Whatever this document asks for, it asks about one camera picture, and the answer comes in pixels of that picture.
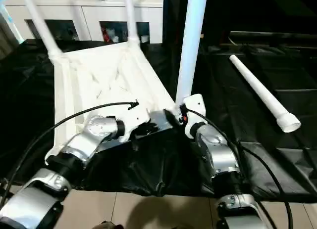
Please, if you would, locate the black glossy mat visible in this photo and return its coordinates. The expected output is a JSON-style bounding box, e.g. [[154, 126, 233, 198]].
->
[[0, 38, 317, 204]]

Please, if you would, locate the light blue plastic wrap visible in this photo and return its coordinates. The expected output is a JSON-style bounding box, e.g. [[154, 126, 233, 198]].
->
[[0, 1, 25, 46]]

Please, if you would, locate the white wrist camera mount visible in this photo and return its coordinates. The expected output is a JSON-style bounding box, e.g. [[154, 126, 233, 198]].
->
[[118, 105, 151, 143], [182, 93, 207, 139]]

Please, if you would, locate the dark robot torso part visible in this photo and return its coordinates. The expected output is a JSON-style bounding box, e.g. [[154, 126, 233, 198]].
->
[[99, 221, 124, 229]]

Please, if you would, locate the grey curtain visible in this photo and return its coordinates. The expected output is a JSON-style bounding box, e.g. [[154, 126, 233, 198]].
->
[[0, 16, 20, 59]]

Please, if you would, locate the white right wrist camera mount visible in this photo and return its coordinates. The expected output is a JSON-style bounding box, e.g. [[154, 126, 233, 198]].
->
[[182, 93, 207, 139]]

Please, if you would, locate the white plastic table top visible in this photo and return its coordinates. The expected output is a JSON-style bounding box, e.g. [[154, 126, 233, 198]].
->
[[44, 41, 184, 165]]

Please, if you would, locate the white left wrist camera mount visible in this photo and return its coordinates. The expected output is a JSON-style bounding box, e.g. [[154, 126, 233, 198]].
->
[[118, 105, 151, 143]]

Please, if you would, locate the white plastic table leg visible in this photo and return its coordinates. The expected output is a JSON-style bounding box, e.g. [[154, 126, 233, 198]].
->
[[123, 0, 141, 48], [19, 0, 63, 63], [174, 0, 209, 111], [229, 54, 302, 134]]

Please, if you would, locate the white cabinet with glass doors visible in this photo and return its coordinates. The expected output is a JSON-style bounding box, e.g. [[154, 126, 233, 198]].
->
[[4, 0, 164, 44]]

